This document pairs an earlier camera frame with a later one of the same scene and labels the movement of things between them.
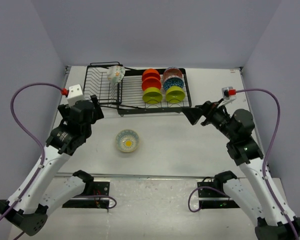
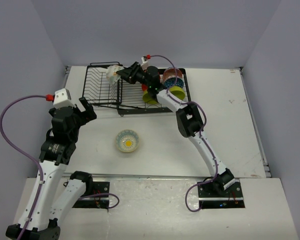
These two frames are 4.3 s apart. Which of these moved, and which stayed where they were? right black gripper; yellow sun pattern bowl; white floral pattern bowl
Moved: right black gripper
Stayed: white floral pattern bowl; yellow sun pattern bowl
